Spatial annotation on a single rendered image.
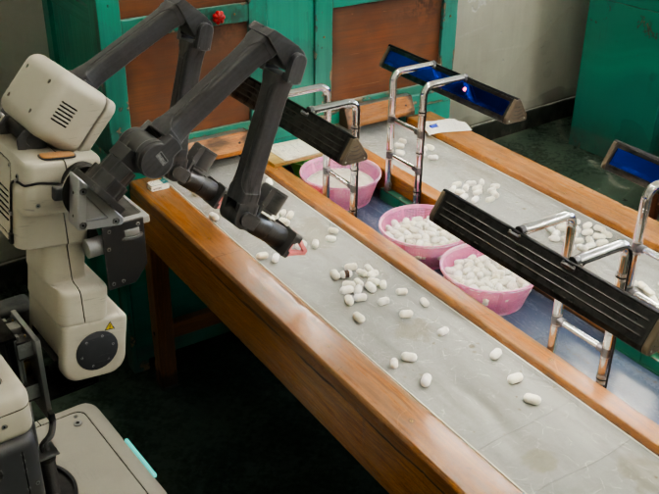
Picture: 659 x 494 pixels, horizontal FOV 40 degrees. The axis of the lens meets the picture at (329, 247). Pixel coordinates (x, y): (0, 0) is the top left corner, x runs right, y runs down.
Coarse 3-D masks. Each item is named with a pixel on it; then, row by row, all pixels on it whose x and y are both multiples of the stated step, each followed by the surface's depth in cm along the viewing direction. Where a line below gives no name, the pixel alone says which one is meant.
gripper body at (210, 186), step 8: (208, 176) 260; (208, 184) 252; (216, 184) 255; (200, 192) 252; (208, 192) 253; (216, 192) 254; (224, 192) 253; (208, 200) 255; (216, 200) 253; (216, 208) 254
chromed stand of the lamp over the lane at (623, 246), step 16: (528, 224) 188; (544, 224) 189; (576, 224) 195; (624, 240) 182; (576, 256) 176; (592, 256) 178; (624, 256) 185; (624, 272) 186; (624, 288) 188; (560, 304) 205; (560, 320) 206; (608, 336) 194; (608, 352) 196; (608, 368) 198
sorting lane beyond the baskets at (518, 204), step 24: (384, 144) 323; (408, 144) 324; (432, 144) 324; (408, 168) 306; (432, 168) 306; (456, 168) 306; (480, 168) 306; (504, 192) 290; (528, 192) 290; (504, 216) 275; (528, 216) 275; (576, 216) 276; (600, 264) 250; (648, 264) 251
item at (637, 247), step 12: (648, 192) 206; (648, 204) 207; (636, 228) 211; (636, 240) 212; (636, 252) 213; (648, 252) 210; (636, 264) 215; (648, 300) 214; (624, 348) 224; (636, 360) 221; (648, 360) 218
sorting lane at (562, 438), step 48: (288, 192) 288; (240, 240) 260; (336, 240) 260; (288, 288) 237; (336, 288) 237; (384, 336) 218; (432, 336) 219; (480, 336) 219; (432, 384) 202; (480, 384) 202; (528, 384) 203; (480, 432) 188; (528, 432) 188; (576, 432) 189; (624, 432) 189; (528, 480) 176; (576, 480) 176; (624, 480) 177
